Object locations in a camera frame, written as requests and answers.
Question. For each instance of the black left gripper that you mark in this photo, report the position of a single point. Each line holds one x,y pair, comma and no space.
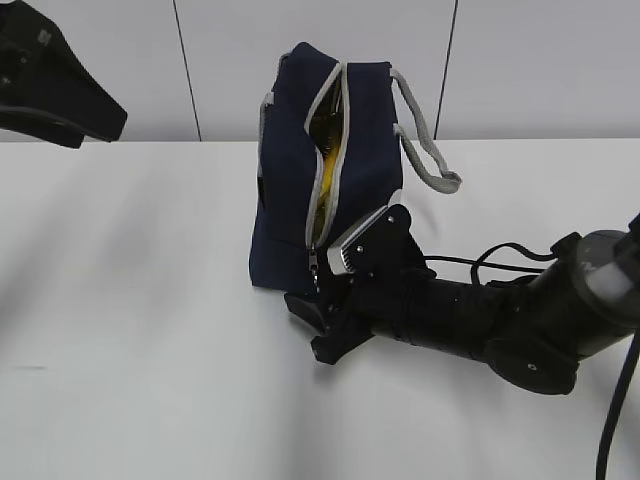
46,92

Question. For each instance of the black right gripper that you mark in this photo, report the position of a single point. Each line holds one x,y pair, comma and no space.
352,309

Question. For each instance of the navy insulated lunch bag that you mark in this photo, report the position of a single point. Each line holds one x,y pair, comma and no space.
382,125

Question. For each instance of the yellow banana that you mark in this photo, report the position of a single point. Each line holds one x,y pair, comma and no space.
327,130

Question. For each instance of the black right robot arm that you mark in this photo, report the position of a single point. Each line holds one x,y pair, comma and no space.
532,331

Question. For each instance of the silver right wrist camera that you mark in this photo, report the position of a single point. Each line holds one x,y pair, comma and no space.
374,244

